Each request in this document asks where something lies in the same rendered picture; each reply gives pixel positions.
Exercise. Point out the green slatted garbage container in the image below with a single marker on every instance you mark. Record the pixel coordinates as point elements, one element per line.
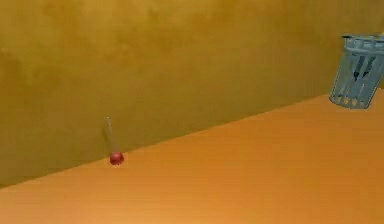
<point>350,86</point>

